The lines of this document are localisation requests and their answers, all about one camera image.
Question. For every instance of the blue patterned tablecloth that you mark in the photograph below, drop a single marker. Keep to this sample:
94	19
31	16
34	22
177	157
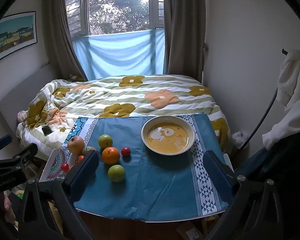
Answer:
160	180

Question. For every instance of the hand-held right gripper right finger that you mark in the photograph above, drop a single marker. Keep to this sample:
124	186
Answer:
216	173

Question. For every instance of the white hanging garment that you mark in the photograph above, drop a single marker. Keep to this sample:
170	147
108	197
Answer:
292	80

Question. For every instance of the white plastic bag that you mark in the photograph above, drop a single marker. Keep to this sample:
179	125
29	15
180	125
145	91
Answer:
238	137

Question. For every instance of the dark blue cloth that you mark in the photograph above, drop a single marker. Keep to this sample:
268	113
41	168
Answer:
250	162

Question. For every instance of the black wall hook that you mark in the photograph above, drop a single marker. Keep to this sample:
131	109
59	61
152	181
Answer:
284	51

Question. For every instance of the person's left hand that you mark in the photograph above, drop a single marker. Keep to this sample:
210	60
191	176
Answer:
6	206

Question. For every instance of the brown curtain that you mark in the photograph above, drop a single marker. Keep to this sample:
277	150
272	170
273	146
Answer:
183	30
60	35

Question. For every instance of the window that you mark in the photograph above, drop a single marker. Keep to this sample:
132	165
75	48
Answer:
117	7

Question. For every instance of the black phone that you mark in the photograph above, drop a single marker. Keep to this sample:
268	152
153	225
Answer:
46	130

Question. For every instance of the pink patterned cloth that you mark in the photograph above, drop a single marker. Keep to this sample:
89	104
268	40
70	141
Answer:
21	116

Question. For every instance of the yellow-red apple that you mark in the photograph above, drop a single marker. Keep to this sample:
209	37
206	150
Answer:
75	144

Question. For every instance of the light blue window cloth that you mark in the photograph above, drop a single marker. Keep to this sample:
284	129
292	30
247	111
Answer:
120	55

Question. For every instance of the red cherry tomato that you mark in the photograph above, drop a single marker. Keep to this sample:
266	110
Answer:
64	167
125	151

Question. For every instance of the cream bowl with bear print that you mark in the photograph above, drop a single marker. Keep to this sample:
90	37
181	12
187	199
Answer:
168	135

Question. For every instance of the grey padded headboard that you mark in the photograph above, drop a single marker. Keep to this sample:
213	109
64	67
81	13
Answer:
22	87

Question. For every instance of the cardboard box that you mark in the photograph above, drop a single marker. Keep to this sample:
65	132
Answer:
192	231

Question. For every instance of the brown kiwi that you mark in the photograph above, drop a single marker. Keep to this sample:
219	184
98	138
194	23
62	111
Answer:
87	150

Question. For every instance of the framed wall poster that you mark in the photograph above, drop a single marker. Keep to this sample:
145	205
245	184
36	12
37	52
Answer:
15	33

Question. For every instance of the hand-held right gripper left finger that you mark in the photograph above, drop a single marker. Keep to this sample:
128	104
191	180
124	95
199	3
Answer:
86	171

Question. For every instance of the orange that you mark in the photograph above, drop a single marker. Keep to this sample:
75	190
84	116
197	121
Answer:
110	155

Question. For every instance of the green apple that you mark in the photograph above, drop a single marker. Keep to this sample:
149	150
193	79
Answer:
105	140
116	173

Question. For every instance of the orange cherry tomato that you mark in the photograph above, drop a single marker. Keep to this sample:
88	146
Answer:
80	158

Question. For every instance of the floral striped duvet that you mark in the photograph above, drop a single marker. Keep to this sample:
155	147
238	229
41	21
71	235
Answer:
140	95

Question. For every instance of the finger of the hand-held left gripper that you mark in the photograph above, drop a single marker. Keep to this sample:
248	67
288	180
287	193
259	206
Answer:
23	153
2	140

